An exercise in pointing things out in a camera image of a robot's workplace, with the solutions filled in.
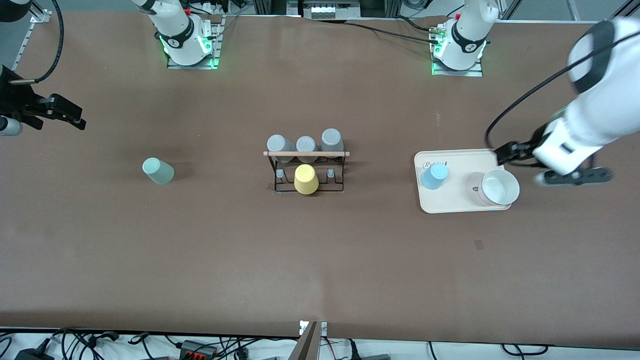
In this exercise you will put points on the light blue cup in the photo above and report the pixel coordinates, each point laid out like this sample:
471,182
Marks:
434,176

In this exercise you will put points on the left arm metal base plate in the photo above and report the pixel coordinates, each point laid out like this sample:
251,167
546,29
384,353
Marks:
457,72

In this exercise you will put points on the aluminium profile post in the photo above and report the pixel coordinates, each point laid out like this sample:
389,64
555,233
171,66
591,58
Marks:
306,345

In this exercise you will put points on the mint green cup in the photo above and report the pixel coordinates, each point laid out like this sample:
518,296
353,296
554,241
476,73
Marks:
158,171

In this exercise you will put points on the yellow cup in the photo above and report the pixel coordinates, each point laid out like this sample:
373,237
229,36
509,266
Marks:
306,180

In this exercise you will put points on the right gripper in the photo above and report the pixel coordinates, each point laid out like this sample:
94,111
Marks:
11,96

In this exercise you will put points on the black power brick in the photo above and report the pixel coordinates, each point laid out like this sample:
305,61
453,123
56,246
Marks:
32,355

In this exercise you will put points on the white bowl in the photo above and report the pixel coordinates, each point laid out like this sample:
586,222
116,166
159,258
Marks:
500,189

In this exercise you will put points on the grey cup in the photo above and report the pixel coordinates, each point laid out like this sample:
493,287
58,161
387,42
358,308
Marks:
280,144
306,144
331,139

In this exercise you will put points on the beige tray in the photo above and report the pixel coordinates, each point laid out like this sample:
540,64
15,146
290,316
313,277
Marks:
450,197

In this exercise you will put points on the grey power strip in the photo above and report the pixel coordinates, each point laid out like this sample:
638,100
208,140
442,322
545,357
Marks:
330,10

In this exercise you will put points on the aluminium table rail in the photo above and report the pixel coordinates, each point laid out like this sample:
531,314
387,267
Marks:
27,42

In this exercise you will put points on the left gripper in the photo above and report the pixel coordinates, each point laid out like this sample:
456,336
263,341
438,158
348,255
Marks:
536,137

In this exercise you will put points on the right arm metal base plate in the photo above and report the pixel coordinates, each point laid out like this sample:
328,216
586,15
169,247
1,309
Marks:
216,45

